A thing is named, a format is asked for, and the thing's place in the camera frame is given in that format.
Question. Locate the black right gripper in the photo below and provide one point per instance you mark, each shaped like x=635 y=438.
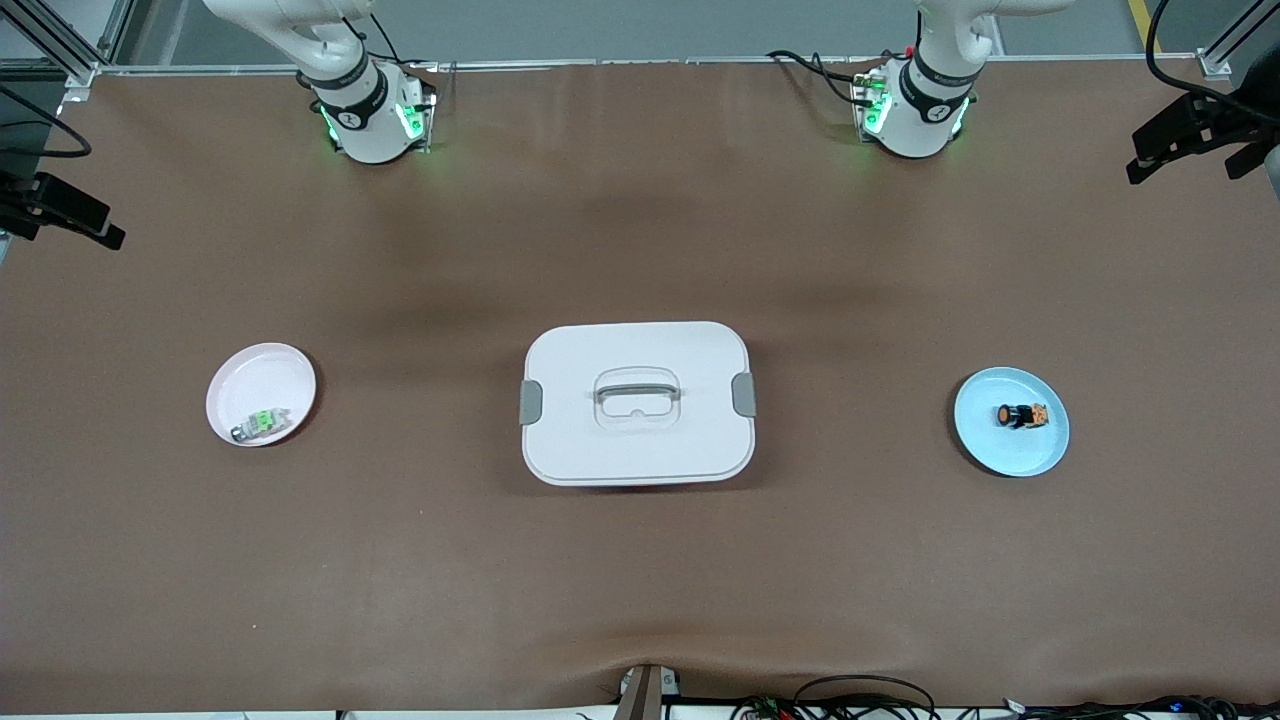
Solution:
x=22 y=197

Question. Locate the green push-button switch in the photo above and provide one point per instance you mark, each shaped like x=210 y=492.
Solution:
x=262 y=422

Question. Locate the pink round plate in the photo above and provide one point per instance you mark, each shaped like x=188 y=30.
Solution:
x=265 y=380

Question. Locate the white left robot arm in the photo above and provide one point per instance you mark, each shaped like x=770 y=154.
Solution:
x=915 y=115

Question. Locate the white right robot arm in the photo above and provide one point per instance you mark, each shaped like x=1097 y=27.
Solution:
x=365 y=120

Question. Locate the grey box latch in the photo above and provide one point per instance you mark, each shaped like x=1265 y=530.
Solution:
x=744 y=395
x=531 y=402

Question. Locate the orange push-button switch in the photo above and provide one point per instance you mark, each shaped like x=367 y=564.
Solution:
x=1020 y=416

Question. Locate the aluminium table edge rail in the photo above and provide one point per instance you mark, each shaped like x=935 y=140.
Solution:
x=650 y=61

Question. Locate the aluminium frame post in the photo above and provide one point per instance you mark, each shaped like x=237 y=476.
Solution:
x=80 y=72
x=1215 y=65

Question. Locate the brown metal bracket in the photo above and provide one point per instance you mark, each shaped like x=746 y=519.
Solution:
x=645 y=695

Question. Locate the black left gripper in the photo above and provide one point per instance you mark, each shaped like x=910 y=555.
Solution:
x=1228 y=127

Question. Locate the white lidded storage box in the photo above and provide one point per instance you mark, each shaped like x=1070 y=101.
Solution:
x=640 y=450

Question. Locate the brown table mat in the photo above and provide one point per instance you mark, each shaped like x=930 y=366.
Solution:
x=640 y=580

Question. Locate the light blue round plate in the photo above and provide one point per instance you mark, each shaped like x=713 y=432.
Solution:
x=1000 y=452

